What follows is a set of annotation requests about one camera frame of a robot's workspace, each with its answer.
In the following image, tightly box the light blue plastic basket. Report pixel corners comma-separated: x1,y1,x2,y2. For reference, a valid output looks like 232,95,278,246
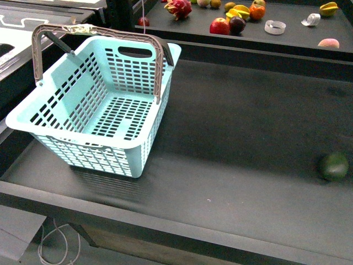
6,36,174,178

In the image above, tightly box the red apple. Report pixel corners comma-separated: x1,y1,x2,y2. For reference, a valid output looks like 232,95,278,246
209,18,230,35

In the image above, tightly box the small red fruit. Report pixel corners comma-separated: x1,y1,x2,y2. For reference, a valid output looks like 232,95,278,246
137,17,150,27

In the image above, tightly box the dark purple plum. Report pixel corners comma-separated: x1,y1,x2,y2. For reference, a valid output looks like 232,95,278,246
229,16,246,35

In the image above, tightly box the pink dragon fruit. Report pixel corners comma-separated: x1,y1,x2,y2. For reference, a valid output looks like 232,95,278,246
164,0,192,20

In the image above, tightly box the brown kiwi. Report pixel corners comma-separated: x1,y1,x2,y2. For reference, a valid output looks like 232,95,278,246
224,2,236,13
210,0,221,9

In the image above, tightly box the yellow star fruit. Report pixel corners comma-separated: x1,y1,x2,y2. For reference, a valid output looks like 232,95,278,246
226,4,250,22
319,2,339,17

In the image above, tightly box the orange persimmon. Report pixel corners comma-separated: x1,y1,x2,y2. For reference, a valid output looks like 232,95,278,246
249,4,266,20

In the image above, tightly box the green avocado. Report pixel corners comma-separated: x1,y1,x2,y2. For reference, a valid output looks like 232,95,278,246
318,152,349,182

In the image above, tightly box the pink peach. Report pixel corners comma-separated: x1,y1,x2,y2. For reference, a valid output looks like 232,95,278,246
318,38,340,49

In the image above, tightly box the clear tape ring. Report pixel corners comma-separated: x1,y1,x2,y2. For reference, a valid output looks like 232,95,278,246
264,20,287,36

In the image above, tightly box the white cord on floor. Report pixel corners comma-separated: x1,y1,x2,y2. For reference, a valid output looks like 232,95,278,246
38,219,82,265

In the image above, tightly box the grey basket handle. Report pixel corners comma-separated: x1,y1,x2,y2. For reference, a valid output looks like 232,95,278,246
31,23,174,104

